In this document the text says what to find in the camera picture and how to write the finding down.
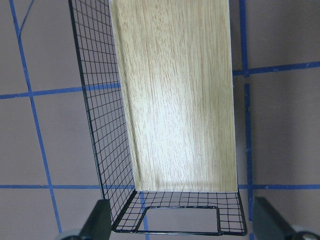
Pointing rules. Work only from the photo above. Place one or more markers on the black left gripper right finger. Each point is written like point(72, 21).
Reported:
point(269, 224)

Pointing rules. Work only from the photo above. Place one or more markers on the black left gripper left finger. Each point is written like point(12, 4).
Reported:
point(96, 227)

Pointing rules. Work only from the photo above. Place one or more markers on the light wooden board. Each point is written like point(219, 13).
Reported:
point(175, 65)

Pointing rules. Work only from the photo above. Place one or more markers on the black wire basket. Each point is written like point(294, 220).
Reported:
point(126, 210)

